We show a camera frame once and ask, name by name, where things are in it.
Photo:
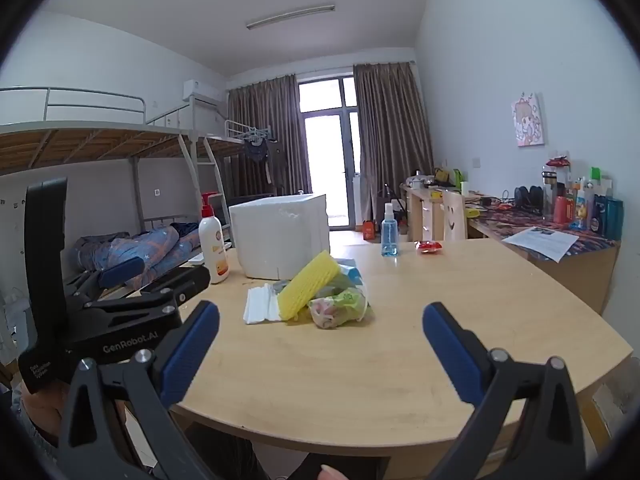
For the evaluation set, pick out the brown curtain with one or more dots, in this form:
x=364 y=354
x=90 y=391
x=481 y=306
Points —
x=267 y=130
x=392 y=125

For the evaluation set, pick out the printed paper sheet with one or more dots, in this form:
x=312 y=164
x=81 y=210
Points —
x=542 y=242

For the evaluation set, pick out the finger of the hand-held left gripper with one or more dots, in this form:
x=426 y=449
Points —
x=121 y=271
x=160 y=287

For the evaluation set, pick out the dark blue garment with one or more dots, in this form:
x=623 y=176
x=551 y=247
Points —
x=186 y=229

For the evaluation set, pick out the wooden desk with drawers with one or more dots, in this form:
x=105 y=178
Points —
x=425 y=210

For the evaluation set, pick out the person's left forearm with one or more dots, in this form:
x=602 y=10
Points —
x=42 y=410

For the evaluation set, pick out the ceiling tube light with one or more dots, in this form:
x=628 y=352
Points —
x=290 y=17

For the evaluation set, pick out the white air conditioner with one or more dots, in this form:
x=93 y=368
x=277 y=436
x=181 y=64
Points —
x=200 y=89

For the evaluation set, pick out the pink cartoon wall poster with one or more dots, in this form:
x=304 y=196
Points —
x=527 y=120

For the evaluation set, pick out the orange plastic container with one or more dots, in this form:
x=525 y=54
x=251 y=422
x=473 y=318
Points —
x=369 y=231

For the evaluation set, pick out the blue orange plaid blanket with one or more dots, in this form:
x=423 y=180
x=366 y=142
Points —
x=145 y=250

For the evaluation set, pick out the green plastic tissue pack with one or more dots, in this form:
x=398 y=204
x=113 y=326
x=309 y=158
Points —
x=340 y=307

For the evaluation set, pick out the yellow sponge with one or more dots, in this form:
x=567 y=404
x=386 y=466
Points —
x=307 y=285

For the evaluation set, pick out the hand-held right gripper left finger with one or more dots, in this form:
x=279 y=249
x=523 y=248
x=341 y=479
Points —
x=192 y=345

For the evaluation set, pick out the white foam box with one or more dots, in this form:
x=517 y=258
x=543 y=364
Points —
x=280 y=230

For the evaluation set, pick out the wooden chair with smiley face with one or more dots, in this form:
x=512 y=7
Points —
x=454 y=217

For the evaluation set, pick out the glass balcony door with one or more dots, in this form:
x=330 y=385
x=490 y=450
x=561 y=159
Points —
x=327 y=160

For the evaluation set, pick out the white lotion bottle red pump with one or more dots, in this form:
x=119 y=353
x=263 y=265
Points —
x=214 y=250

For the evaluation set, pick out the green bag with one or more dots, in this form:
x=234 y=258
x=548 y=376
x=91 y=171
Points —
x=457 y=179

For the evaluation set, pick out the white tissue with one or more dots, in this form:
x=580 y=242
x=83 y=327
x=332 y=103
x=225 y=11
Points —
x=260 y=305

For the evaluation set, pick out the desk with patterned mat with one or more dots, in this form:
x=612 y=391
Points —
x=585 y=270

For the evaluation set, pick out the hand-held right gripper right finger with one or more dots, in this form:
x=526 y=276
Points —
x=447 y=347

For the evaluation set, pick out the metal bunk bed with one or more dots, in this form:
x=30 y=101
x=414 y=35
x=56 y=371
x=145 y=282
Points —
x=75 y=142
x=225 y=144

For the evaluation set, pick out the row of toiletry bottles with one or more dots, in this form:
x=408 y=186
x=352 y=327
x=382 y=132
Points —
x=585 y=205

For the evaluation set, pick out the light blue cloth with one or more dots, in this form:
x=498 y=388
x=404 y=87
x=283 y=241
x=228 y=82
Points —
x=350 y=270

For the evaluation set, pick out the blue spray bottle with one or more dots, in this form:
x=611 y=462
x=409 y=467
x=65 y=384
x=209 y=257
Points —
x=389 y=240

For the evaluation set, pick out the red snack packet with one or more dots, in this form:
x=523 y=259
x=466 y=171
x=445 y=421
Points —
x=429 y=247

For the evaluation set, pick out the person's right hand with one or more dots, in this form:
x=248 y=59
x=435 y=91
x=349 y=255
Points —
x=331 y=473

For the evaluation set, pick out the hanging dark clothes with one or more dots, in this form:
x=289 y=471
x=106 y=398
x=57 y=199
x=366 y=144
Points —
x=257 y=152

